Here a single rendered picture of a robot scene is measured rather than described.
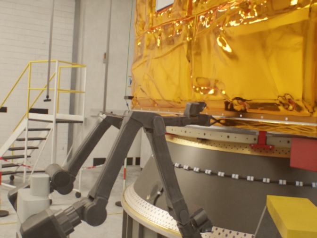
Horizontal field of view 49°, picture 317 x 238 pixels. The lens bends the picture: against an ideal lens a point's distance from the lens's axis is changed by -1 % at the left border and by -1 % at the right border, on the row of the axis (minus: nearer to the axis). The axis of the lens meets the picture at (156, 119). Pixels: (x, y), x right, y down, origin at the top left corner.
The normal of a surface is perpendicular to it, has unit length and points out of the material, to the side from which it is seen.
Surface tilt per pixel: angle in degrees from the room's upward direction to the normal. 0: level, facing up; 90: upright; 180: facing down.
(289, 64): 90
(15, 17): 90
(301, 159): 90
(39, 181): 90
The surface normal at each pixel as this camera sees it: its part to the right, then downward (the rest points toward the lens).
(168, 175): 0.42, 0.07
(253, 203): -0.33, -0.46
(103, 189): 0.49, -0.13
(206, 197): -0.52, -0.47
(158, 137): 0.47, 0.28
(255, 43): -0.89, -0.06
